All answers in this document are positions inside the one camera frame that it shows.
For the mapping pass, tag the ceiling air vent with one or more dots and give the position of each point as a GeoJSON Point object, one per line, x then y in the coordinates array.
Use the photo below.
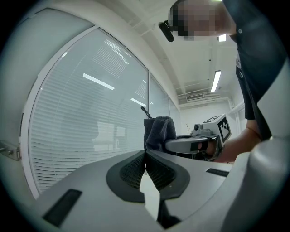
{"type": "Point", "coordinates": [194, 97]}

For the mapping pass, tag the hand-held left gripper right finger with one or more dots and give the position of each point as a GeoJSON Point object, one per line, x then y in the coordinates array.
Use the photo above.
{"type": "Point", "coordinates": [199, 188]}

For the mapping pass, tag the person's black shirt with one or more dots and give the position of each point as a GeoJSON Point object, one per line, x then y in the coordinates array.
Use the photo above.
{"type": "Point", "coordinates": [256, 68]}

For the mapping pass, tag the person's right hand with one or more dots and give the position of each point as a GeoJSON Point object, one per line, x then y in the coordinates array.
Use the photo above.
{"type": "Point", "coordinates": [209, 150]}

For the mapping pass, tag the person's head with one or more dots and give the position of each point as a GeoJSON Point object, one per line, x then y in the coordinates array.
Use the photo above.
{"type": "Point", "coordinates": [201, 18]}

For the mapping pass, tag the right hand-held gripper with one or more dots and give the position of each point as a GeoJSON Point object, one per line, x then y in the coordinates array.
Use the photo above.
{"type": "Point", "coordinates": [223, 129]}

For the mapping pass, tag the person's right forearm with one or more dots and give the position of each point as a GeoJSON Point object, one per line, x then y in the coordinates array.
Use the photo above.
{"type": "Point", "coordinates": [240, 145]}

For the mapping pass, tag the dark grey cloth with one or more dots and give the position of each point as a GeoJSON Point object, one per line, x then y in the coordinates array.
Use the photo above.
{"type": "Point", "coordinates": [158, 133]}

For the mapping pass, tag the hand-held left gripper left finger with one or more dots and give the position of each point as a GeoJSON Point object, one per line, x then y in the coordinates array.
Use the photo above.
{"type": "Point", "coordinates": [95, 181]}

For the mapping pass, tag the white window blinds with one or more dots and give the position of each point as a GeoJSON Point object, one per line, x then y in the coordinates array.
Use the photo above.
{"type": "Point", "coordinates": [86, 117]}

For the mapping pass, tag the black head-worn camera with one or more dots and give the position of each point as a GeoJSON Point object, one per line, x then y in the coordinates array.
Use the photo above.
{"type": "Point", "coordinates": [167, 31]}

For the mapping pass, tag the dark coat stand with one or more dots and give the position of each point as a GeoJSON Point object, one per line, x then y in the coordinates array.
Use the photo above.
{"type": "Point", "coordinates": [187, 129]}

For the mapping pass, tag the long ceiling light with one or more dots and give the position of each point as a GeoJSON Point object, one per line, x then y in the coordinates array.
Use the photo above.
{"type": "Point", "coordinates": [215, 81]}
{"type": "Point", "coordinates": [222, 37]}

